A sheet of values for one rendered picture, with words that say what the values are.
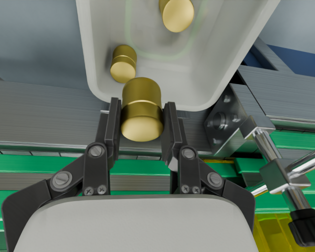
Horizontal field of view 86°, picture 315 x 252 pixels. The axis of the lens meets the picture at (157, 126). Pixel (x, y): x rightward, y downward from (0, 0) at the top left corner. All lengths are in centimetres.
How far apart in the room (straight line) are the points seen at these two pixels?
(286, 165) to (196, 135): 15
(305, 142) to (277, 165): 11
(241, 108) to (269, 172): 8
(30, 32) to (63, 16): 9
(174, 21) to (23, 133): 24
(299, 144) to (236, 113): 9
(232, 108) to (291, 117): 7
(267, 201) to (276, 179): 11
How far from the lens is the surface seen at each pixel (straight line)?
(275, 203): 31
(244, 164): 31
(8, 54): 60
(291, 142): 28
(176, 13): 21
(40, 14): 51
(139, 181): 26
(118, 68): 24
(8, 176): 30
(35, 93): 35
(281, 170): 19
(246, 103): 25
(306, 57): 62
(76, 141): 27
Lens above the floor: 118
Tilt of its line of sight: 39 degrees down
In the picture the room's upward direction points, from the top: 176 degrees clockwise
